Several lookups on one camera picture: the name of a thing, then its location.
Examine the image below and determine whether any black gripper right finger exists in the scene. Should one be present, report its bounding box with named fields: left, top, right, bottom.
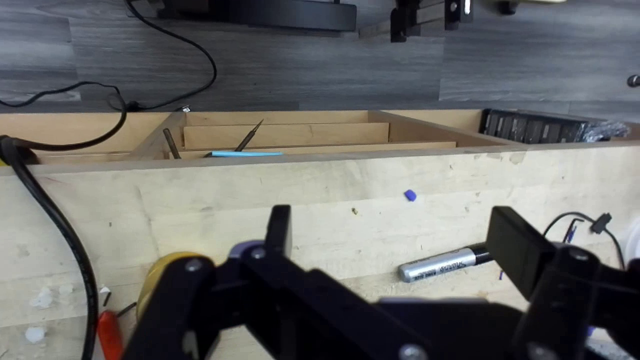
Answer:
left=484, top=203, right=640, bottom=360

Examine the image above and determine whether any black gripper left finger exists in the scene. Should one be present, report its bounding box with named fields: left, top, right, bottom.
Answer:
left=123, top=203, right=428, bottom=360

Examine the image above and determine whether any black silver marker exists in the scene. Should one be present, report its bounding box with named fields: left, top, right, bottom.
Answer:
left=397, top=242, right=496, bottom=283

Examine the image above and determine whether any dark blue pen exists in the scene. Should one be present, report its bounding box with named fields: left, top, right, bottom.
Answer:
left=562, top=217, right=580, bottom=246

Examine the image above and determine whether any wooden drawer organizer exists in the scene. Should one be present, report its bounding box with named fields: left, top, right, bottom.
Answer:
left=0, top=107, right=528, bottom=165

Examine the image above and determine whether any dark short tool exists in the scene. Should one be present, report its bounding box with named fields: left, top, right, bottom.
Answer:
left=163, top=125, right=184, bottom=160

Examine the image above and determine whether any black flat base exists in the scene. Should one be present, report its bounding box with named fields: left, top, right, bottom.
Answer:
left=157, top=0, right=361, bottom=33

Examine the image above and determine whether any black cable with plug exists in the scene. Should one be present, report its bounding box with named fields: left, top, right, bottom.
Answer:
left=542, top=209, right=628, bottom=269

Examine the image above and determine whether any thin black floor cable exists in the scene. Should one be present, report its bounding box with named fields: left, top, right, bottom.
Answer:
left=0, top=0, right=220, bottom=152

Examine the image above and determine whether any thick black cable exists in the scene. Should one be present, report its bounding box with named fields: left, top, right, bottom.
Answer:
left=0, top=134, right=102, bottom=360

